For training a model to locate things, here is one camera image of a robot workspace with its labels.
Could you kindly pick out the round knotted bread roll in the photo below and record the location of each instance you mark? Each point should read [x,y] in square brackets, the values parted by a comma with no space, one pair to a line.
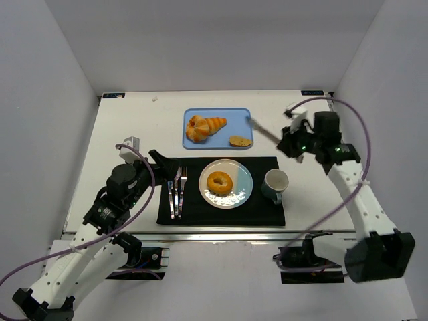
[197,129]

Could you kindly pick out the right blue corner label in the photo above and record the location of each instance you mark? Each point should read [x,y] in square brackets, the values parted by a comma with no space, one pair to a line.
[312,92]

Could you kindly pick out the dark green mug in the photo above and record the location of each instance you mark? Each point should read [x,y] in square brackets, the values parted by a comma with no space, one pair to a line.
[274,184]

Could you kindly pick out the striped croissant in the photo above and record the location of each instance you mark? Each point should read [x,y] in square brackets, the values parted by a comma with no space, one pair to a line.
[215,124]

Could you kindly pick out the black placemat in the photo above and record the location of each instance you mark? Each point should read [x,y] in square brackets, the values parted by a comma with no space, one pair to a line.
[257,211]

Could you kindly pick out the blue plastic tray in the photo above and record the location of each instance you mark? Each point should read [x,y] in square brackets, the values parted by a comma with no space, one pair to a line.
[237,125]

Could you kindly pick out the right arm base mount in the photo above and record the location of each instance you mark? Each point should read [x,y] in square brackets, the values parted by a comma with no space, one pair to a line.
[300,265]

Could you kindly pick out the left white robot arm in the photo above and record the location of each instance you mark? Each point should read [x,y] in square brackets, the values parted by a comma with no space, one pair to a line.
[99,247]

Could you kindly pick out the silver knife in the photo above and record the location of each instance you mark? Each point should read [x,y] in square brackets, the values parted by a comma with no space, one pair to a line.
[171,202]

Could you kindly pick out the blue corner label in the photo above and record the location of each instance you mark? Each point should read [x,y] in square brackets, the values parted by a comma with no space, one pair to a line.
[113,95]
[312,92]

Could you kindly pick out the white and blue plate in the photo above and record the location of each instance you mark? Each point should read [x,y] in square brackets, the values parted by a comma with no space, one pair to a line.
[242,181]

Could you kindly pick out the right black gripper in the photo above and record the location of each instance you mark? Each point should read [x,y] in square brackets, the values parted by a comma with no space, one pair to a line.
[287,141]

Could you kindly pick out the silver fork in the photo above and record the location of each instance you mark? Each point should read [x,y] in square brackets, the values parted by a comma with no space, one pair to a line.
[183,180]

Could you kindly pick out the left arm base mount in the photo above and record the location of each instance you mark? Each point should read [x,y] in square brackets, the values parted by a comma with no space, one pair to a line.
[143,262]

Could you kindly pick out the metal tongs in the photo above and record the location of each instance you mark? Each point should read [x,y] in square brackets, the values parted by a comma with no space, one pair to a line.
[271,137]

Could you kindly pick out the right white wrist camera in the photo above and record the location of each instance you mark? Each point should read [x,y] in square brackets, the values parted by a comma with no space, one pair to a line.
[296,113]

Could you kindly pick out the silver spoon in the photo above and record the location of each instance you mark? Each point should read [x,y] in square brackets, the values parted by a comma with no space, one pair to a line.
[176,193]

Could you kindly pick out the left blue corner label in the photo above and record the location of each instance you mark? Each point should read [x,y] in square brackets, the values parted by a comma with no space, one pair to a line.
[113,95]

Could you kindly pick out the aluminium frame rail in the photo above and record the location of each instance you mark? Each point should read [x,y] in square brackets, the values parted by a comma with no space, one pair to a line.
[280,237]

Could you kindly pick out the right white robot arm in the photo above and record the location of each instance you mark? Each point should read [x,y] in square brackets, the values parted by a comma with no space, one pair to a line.
[380,251]

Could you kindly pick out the brown bread slice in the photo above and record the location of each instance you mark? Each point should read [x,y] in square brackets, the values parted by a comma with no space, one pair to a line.
[238,141]

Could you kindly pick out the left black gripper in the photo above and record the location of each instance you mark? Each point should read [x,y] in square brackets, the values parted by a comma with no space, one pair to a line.
[155,166]

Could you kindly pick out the orange bagel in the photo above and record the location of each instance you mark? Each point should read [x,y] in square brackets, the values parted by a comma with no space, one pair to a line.
[220,183]

